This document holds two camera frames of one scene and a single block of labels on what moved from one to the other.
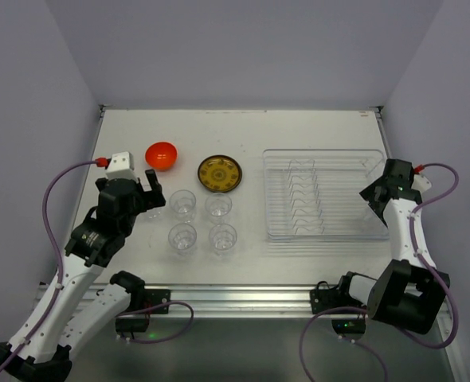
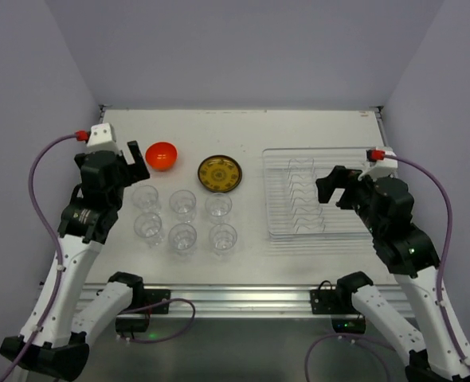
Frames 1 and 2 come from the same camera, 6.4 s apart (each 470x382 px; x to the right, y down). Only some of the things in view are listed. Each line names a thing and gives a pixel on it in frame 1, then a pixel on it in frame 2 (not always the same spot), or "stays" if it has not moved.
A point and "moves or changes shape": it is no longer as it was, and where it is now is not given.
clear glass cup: x=217 y=205 stays
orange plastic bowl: x=161 y=156 stays
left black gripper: x=143 y=197 -> x=124 y=168
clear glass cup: x=182 y=237 stays
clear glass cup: x=373 y=168 moves or changes shape
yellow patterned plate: x=219 y=173 stays
